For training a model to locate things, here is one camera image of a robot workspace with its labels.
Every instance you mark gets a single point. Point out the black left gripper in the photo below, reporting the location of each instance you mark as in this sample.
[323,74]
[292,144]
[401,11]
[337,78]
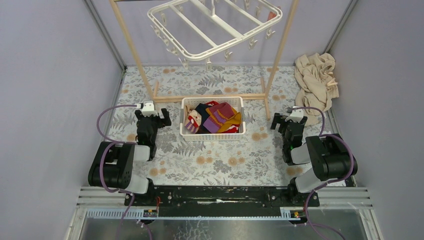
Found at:
[165,113]

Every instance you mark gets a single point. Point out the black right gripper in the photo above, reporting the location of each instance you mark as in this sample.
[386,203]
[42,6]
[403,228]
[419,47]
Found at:
[280,119]

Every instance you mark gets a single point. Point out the purple striped beige sock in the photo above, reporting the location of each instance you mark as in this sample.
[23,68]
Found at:
[192,120]

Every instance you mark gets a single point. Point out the navy blue sock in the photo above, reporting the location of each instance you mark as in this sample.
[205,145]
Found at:
[202,111]

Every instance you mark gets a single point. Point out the mustard yellow striped sock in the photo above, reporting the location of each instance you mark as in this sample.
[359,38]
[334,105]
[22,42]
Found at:
[236,119]

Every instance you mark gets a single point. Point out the white plastic basket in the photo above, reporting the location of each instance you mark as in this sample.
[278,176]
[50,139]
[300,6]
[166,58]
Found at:
[191,102]

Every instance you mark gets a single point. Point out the maroon purple striped sock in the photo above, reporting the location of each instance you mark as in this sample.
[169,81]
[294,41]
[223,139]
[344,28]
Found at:
[218,115]

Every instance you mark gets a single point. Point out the red white striped sock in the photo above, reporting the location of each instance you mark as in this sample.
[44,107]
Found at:
[232,129]

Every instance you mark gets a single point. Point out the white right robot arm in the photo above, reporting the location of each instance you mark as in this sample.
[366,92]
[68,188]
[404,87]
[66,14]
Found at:
[329,157]

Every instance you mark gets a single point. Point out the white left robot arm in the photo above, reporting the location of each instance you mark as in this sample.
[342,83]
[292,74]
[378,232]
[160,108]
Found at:
[112,166]

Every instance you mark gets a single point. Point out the white clip sock hanger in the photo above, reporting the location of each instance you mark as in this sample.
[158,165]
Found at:
[193,43]

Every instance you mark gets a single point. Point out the wooden clothes rack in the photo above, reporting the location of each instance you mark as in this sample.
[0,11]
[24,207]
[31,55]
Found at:
[139,59]

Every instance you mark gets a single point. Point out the beige crumpled cloth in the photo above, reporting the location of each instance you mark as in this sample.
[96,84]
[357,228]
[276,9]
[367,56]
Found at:
[315,77]

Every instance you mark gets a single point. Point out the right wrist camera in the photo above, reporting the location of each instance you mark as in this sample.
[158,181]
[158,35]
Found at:
[295,115]

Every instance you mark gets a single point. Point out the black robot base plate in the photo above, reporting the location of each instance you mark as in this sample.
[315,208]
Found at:
[222,201]

